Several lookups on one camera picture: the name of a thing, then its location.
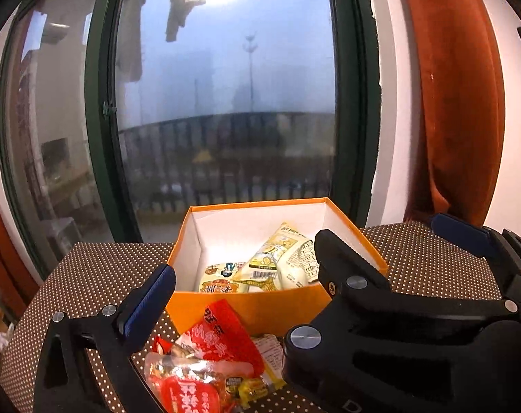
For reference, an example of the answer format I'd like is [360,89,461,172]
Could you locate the brown polka dot tablecloth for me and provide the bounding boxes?
[0,219,521,413]

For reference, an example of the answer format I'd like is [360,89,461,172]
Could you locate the cartoon print snack packet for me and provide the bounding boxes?
[198,262,248,294]

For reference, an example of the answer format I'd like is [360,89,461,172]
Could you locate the small red white packet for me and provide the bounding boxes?
[152,335,179,356]

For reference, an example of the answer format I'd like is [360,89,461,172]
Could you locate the balcony railing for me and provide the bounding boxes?
[118,112,336,213]

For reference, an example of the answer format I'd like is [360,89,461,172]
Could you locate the dark green window frame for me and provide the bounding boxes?
[0,0,381,280]

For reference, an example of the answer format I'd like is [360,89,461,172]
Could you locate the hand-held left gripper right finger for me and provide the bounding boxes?
[282,229,521,413]

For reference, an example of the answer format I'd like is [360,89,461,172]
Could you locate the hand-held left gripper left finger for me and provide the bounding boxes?
[33,262,177,413]

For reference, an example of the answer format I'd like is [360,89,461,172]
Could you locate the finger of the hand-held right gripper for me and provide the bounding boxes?
[430,213,521,323]

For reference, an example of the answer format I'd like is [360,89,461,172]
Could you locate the red clear snack packet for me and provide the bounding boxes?
[144,350,231,413]

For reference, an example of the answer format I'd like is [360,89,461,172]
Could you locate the white barcode snack packet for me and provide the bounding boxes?
[282,241,320,289]

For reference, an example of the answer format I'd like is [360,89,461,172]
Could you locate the orange cardboard box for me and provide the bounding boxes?
[166,197,390,336]

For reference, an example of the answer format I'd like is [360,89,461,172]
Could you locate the yellow white snack packet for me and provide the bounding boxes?
[232,267,287,293]

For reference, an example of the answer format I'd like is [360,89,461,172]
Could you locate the orange brown curtain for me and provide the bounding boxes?
[395,0,519,229]

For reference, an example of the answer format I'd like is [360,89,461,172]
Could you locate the white red printed snack packet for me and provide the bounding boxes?
[252,335,287,379]

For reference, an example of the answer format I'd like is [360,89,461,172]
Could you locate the pale yellow snack packet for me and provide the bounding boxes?
[248,222,315,282]

